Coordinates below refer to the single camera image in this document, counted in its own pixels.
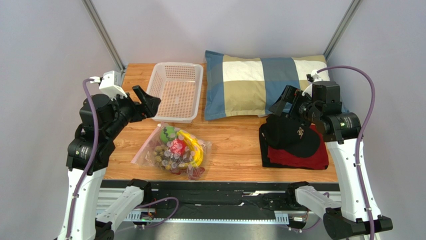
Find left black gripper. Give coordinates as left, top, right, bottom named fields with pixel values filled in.
left=106, top=85, right=161, bottom=139

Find clear zip top bag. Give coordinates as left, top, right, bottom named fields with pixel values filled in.
left=131, top=122, right=212, bottom=180

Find toy longan bunch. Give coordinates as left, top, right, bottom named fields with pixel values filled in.
left=153, top=144, right=182, bottom=173

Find red toy lobster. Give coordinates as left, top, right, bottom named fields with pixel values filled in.
left=187, top=151, right=206, bottom=180

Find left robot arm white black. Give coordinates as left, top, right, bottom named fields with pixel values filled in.
left=58, top=85, right=161, bottom=240

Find right idle robot arm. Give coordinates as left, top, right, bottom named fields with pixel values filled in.
left=269, top=82, right=342, bottom=219

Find left idle robot arm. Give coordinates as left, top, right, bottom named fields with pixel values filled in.
left=93, top=85, right=161, bottom=240

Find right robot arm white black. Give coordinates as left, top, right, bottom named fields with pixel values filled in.
left=269, top=81, right=393, bottom=240

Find white plastic basket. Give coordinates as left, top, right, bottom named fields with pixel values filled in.
left=146, top=62, right=204, bottom=124

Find black baseball cap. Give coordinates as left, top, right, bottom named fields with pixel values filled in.
left=260, top=114, right=321, bottom=158

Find green toy watermelon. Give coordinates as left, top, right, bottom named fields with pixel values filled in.
left=159, top=125, right=177, bottom=144

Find black folded cloth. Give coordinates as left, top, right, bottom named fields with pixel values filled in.
left=258, top=124, right=329, bottom=171

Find plaid blue beige pillow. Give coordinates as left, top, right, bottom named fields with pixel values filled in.
left=203, top=50, right=350, bottom=121

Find red folded cloth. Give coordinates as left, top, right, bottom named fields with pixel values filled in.
left=266, top=124, right=330, bottom=171

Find red toy strawberry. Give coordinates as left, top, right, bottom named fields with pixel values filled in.
left=169, top=138, right=187, bottom=157

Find yellow toy bananas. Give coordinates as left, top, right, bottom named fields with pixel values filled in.
left=177, top=130, right=205, bottom=167

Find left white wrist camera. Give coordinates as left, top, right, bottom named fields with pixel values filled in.
left=99, top=70, right=127, bottom=100

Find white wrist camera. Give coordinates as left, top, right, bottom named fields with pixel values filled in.
left=302, top=69, right=330, bottom=97
left=99, top=70, right=127, bottom=100

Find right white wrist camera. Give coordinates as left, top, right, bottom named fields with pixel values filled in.
left=302, top=69, right=330, bottom=97

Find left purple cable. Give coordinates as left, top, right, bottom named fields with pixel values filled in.
left=65, top=78, right=101, bottom=239

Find purple cable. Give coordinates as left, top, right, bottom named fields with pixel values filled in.
left=65, top=78, right=101, bottom=239
left=316, top=65, right=376, bottom=240

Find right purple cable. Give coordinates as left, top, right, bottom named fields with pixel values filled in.
left=316, top=65, right=376, bottom=240

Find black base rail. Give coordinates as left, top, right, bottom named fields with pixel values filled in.
left=151, top=181, right=306, bottom=223

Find left aluminium frame post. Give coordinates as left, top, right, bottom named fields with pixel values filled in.
left=82, top=0, right=127, bottom=75

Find aluminium frame post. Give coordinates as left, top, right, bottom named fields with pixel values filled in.
left=323, top=0, right=363, bottom=60
left=82, top=0, right=127, bottom=75

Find right aluminium frame post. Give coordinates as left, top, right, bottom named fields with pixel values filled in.
left=323, top=0, right=363, bottom=60

